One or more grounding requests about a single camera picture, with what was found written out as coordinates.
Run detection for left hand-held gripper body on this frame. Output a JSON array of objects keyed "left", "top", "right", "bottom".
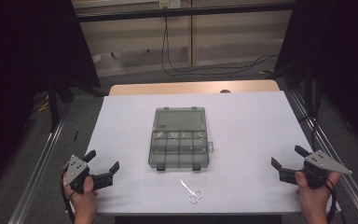
[{"left": 62, "top": 154, "right": 95, "bottom": 194}]

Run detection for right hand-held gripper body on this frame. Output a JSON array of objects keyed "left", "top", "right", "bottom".
[{"left": 300, "top": 149, "right": 353, "bottom": 190}]

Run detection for person's left hand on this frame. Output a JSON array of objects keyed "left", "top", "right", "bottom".
[{"left": 62, "top": 162, "right": 100, "bottom": 217}]

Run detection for person's right hand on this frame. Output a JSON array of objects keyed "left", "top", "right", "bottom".
[{"left": 295, "top": 170, "right": 342, "bottom": 217}]

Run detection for white table cover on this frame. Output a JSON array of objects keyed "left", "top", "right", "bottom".
[{"left": 85, "top": 90, "right": 343, "bottom": 217}]

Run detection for black metal stand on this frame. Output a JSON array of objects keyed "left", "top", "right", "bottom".
[{"left": 47, "top": 73, "right": 61, "bottom": 133}]

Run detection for clear grey compartment box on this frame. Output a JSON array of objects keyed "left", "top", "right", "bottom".
[{"left": 147, "top": 106, "right": 214, "bottom": 172}]

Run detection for small silver scissors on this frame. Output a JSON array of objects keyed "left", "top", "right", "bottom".
[{"left": 179, "top": 178, "right": 204, "bottom": 205}]

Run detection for black curtain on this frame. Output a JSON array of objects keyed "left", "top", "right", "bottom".
[
  {"left": 274, "top": 0, "right": 358, "bottom": 154},
  {"left": 0, "top": 0, "right": 103, "bottom": 195}
]

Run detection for light wooden table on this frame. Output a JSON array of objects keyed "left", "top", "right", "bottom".
[{"left": 108, "top": 79, "right": 281, "bottom": 97}]

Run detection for black horizontal bar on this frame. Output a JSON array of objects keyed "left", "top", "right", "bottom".
[{"left": 75, "top": 2, "right": 296, "bottom": 23}]

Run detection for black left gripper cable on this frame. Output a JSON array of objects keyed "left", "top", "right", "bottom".
[{"left": 60, "top": 172, "right": 76, "bottom": 224}]

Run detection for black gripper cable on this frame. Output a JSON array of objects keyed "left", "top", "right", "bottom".
[
  {"left": 325, "top": 178, "right": 338, "bottom": 224},
  {"left": 60, "top": 172, "right": 76, "bottom": 224}
]

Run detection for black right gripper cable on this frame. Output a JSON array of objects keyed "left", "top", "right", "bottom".
[{"left": 325, "top": 178, "right": 338, "bottom": 224}]

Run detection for aluminium floor rail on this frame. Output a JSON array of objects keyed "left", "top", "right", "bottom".
[
  {"left": 7, "top": 119, "right": 65, "bottom": 224},
  {"left": 287, "top": 89, "right": 358, "bottom": 224}
]

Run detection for yellow cable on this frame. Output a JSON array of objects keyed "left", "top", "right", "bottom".
[{"left": 37, "top": 98, "right": 49, "bottom": 113}]

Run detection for black floor cable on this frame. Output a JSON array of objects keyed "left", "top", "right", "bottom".
[
  {"left": 160, "top": 17, "right": 280, "bottom": 77},
  {"left": 164, "top": 17, "right": 280, "bottom": 71}
]

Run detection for white wall socket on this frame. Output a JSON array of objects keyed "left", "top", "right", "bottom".
[{"left": 158, "top": 0, "right": 182, "bottom": 9}]

